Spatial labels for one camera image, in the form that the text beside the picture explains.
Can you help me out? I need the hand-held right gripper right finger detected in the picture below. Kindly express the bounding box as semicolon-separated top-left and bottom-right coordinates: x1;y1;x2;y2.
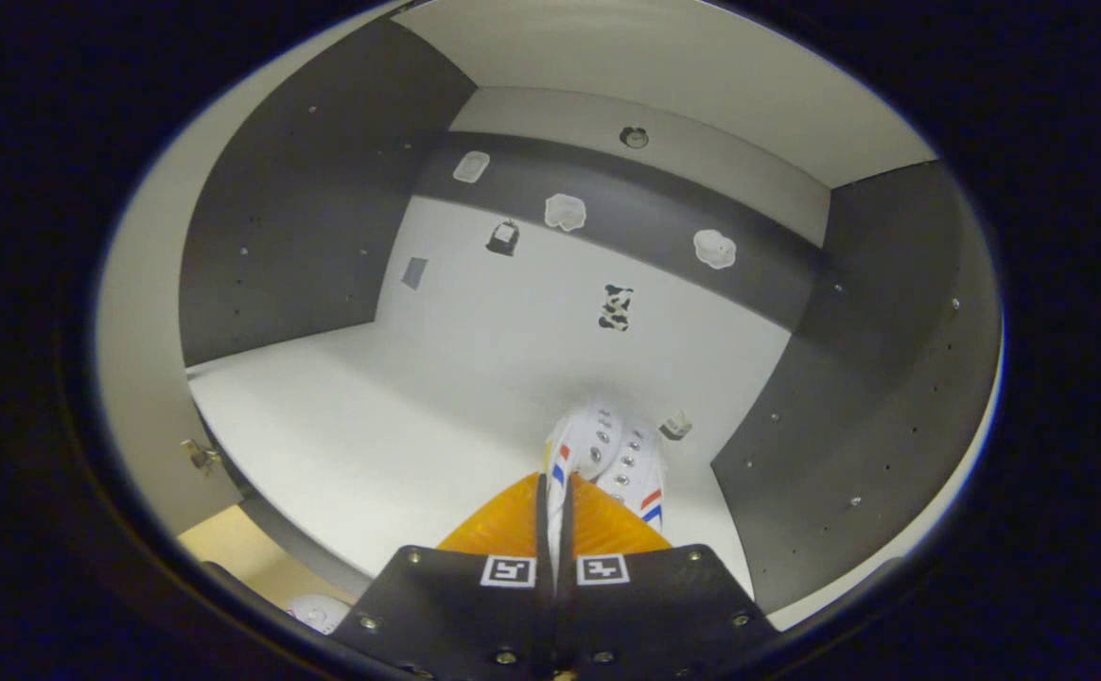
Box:
555;473;778;677

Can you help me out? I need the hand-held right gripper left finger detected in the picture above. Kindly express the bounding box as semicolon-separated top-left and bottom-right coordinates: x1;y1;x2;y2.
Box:
333;473;551;677

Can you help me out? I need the white striped shoe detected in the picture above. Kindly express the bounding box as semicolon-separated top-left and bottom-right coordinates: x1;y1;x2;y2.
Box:
286;594;353;635
543;402;667;568

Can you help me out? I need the white shoe cabinet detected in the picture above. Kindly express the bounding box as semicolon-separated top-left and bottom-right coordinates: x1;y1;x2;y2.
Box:
96;0;1005;635

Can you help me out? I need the white shoe cabinet door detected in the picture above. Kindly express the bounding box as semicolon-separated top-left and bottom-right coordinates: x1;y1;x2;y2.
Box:
96;95;241;540

